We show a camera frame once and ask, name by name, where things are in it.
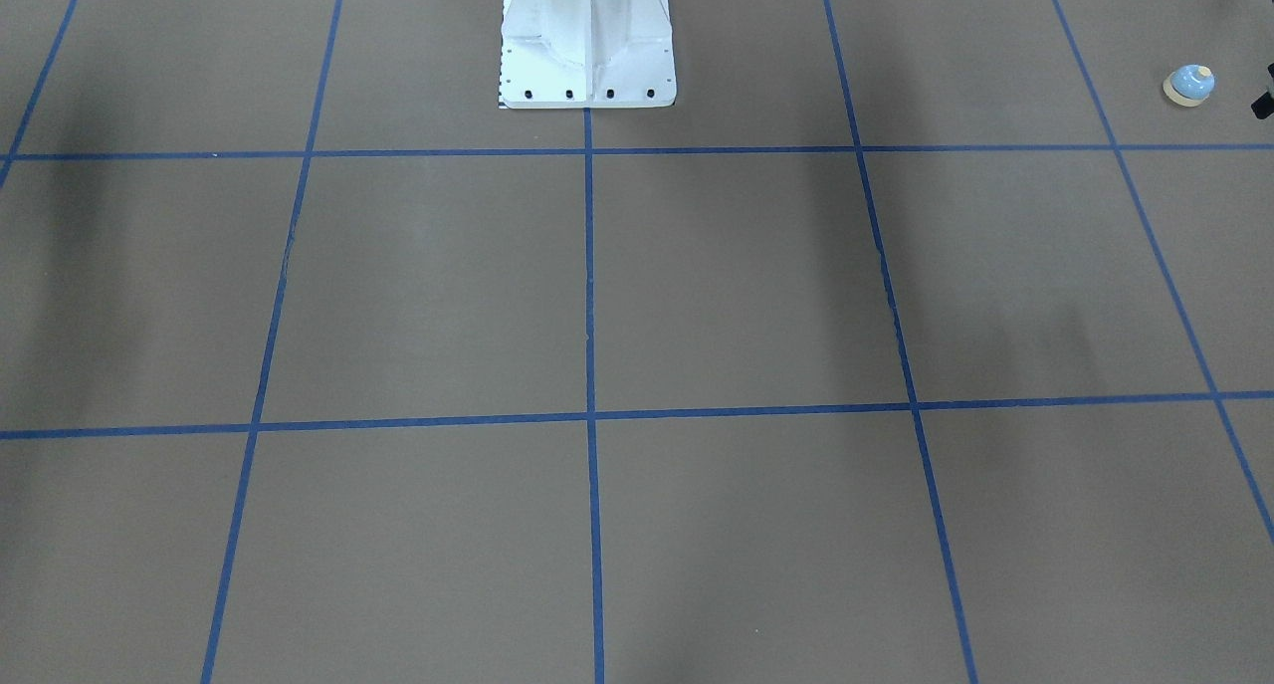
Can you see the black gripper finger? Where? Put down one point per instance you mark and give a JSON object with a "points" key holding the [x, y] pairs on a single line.
{"points": [[1263, 107]]}

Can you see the blue call bell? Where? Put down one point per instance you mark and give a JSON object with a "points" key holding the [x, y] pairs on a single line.
{"points": [[1189, 86]]}

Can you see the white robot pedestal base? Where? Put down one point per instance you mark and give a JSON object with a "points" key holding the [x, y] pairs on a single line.
{"points": [[587, 54]]}

